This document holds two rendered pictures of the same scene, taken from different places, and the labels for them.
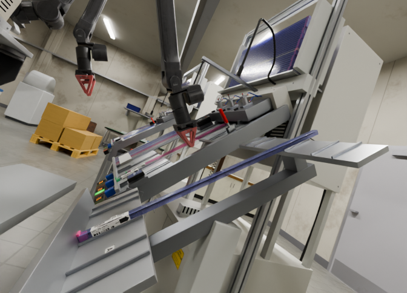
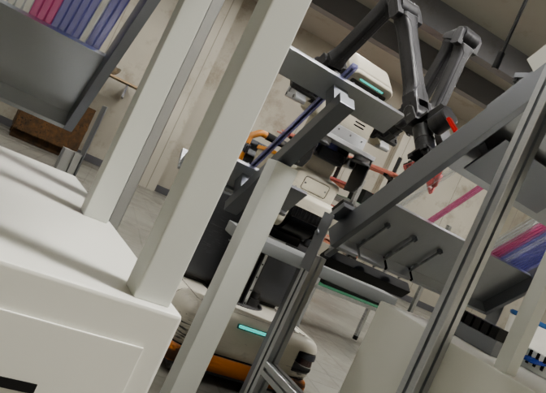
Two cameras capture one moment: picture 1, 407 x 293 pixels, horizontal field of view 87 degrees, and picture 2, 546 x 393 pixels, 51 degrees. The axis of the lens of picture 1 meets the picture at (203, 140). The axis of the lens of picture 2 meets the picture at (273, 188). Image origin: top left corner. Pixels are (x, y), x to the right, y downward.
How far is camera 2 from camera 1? 1.49 m
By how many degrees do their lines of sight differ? 86
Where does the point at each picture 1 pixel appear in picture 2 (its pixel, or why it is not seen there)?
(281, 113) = (534, 80)
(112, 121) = not seen: outside the picture
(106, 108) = not seen: outside the picture
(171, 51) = (407, 84)
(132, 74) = not seen: outside the picture
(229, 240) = (270, 169)
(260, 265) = (475, 370)
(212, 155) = (416, 174)
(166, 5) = (403, 45)
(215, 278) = (256, 197)
